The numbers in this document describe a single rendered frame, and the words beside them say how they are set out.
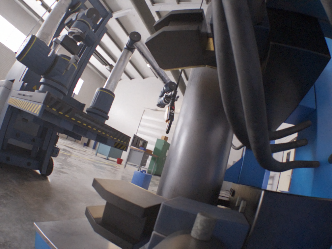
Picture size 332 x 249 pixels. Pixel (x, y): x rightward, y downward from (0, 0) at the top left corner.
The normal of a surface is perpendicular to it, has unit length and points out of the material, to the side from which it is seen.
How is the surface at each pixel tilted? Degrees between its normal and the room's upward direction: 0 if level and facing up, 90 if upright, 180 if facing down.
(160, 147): 90
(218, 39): 124
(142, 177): 90
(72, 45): 90
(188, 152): 90
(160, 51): 180
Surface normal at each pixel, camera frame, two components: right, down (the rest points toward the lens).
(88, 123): 0.90, 0.18
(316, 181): -0.33, -0.32
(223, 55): -0.42, 0.38
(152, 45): -0.28, 0.93
